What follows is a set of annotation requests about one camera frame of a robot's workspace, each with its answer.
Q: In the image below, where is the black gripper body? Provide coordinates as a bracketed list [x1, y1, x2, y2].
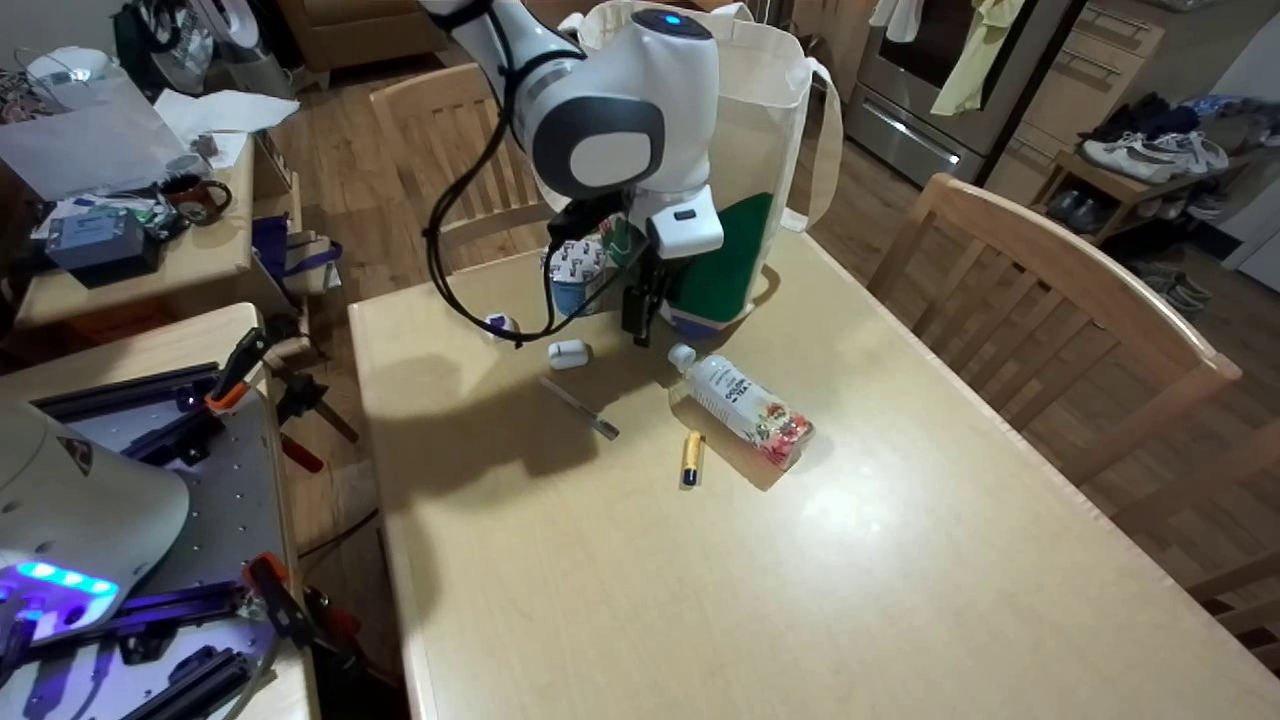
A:
[556, 191, 673, 288]

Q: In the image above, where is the white robot base blue light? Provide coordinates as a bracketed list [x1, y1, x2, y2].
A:
[0, 394, 193, 654]

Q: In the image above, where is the blue cup with patterned lid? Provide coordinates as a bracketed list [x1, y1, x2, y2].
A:
[550, 235, 608, 321]

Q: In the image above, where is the slim grey metal tool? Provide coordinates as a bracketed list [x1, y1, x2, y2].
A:
[536, 378, 625, 440]

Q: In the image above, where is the yellow lighter with black tip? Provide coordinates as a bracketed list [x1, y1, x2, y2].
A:
[675, 430, 710, 492]

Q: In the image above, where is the wooden slatted dining chair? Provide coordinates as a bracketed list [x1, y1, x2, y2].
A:
[363, 56, 593, 278]
[864, 174, 1248, 492]

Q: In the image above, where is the stainless steel oven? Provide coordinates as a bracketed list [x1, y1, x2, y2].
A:
[843, 0, 1092, 190]

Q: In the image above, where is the blue fabric bag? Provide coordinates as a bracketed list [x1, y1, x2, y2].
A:
[250, 212, 348, 321]

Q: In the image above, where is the white hanging towel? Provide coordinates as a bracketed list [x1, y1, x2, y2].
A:
[872, 0, 930, 47]

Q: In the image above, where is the brown wooden cabinet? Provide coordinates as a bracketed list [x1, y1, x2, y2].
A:
[271, 0, 454, 73]

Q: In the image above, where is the yellow-green hanging towel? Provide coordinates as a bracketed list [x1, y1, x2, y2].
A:
[930, 0, 1031, 121]

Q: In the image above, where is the low wooden shoe rack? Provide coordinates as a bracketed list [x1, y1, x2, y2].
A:
[1031, 144, 1280, 255]

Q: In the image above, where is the small wooden side table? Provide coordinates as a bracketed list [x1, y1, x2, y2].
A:
[0, 134, 264, 336]

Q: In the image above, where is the white paper sheet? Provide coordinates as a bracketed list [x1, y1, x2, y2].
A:
[152, 83, 305, 174]

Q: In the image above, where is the black and white sneaker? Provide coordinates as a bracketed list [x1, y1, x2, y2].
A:
[114, 0, 264, 92]

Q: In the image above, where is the blue-grey electronic box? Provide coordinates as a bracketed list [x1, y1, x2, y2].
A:
[33, 191, 172, 288]

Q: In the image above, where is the grey flat laptop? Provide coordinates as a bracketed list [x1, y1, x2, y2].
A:
[0, 83, 193, 205]

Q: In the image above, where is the small white rounded device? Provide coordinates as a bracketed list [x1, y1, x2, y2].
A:
[25, 43, 114, 96]

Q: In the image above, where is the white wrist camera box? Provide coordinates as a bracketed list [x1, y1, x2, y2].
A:
[650, 191, 728, 265]

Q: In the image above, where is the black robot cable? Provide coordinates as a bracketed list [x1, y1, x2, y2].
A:
[419, 113, 644, 350]

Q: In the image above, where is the black clamp red handle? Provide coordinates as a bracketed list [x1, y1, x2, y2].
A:
[271, 373, 363, 478]

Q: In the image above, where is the orange-handled black clamp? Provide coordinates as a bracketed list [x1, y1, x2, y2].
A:
[196, 326, 275, 421]

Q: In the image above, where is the black clamp orange handle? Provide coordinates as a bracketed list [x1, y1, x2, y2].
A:
[236, 552, 373, 664]

